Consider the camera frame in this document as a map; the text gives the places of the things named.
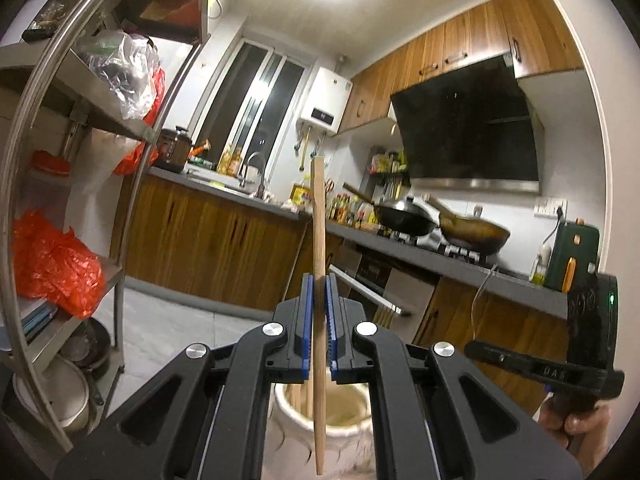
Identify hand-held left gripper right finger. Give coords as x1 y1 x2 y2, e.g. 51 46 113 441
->
326 274 583 480

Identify red lid container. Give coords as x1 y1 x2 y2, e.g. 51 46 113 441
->
24 149 72 222

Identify yellow oil bottle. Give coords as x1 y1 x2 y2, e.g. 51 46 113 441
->
291 179 314 207

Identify green kitchen appliance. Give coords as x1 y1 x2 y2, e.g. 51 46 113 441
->
544 219 602 294

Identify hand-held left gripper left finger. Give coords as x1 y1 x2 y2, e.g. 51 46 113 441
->
52 274 315 480

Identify wooden wall cabinets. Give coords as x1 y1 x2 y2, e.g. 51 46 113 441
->
337 0 585 137

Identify orange oil bottles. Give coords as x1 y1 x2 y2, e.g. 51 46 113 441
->
217 144 247 177

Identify stack of flat books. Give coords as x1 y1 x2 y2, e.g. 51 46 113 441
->
19 299 59 342

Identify clear plastic bag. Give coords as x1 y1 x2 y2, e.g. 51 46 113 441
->
79 29 162 122

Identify row of seasoning bottles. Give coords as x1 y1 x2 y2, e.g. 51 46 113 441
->
327 192 382 232

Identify water heater pipes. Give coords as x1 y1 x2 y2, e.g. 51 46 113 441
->
294 126 327 172

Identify black range hood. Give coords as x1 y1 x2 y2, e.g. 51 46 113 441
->
389 54 545 197

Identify black wok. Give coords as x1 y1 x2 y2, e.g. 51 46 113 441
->
342 182 439 237

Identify white water heater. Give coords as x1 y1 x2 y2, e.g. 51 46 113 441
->
296 66 352 134

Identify black pan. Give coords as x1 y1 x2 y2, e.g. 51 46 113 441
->
59 316 112 372

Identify steel shelf rack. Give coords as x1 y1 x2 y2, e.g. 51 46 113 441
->
0 0 212 463

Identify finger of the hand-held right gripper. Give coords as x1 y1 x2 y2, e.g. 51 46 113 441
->
464 340 601 397

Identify wooden chopstick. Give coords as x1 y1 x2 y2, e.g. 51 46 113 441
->
310 156 328 476

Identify small yellow liquid bottle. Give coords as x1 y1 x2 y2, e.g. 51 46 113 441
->
530 244 552 287

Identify steel faucet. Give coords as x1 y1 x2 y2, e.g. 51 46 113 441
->
238 151 269 199

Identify wooden base cabinets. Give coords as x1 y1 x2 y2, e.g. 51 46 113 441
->
112 174 572 413

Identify wall spice rack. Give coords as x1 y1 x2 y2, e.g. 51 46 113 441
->
369 146 409 197

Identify red crumpled plastic bag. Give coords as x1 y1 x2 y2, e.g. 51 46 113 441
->
12 209 107 319

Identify white cable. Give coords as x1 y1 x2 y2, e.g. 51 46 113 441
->
469 264 502 347

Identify brown wok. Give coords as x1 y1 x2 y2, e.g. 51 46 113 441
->
424 194 512 257

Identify dark pressure cooker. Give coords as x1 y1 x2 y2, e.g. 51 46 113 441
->
151 127 194 174

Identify person's right hand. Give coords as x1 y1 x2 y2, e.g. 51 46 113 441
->
537 400 613 472

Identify kitchen window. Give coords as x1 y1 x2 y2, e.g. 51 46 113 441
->
191 36 312 182

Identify cream scalloped ceramic jar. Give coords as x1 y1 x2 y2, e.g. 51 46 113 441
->
271 381 377 480

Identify red hanging plastic bag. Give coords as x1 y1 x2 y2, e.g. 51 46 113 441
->
113 66 167 177

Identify white wall socket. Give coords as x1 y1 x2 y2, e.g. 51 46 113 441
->
533 198 569 219

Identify steel oven drawers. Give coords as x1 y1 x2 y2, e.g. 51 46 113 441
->
326 250 437 343

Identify grey countertop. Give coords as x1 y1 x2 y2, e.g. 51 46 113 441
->
147 165 572 322

